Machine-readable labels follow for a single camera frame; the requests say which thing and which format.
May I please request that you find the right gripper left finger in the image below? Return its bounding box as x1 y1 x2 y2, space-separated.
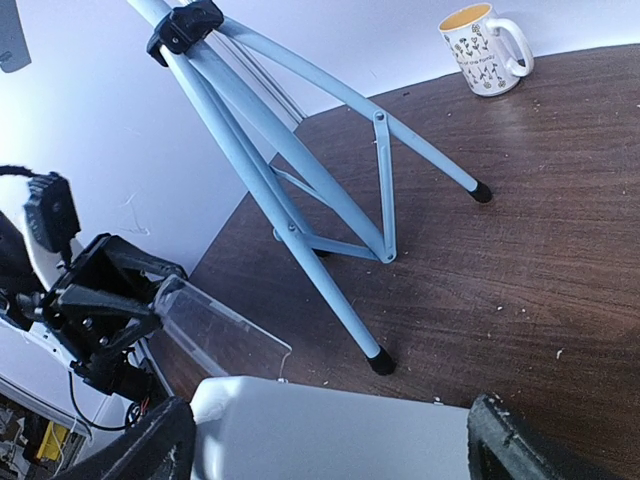
56 396 196 480

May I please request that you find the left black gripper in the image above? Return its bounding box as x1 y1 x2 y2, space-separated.
42 234 188 395

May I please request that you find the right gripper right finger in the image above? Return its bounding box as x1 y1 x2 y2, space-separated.
467 393 629 479

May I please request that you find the white metronome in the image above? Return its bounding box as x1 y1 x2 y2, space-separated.
190 376 470 479

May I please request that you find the clear metronome front cover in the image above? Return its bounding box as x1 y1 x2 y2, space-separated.
153 275 292 380

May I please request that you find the light blue music stand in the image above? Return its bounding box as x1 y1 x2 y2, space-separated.
131 1 492 376

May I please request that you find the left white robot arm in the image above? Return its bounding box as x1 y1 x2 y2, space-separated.
1 165 186 401

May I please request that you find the patterned mug with orange inside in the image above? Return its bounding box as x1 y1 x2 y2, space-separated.
438 3 534 97

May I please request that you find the left aluminium frame post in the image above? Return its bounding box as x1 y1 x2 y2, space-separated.
214 33 306 125

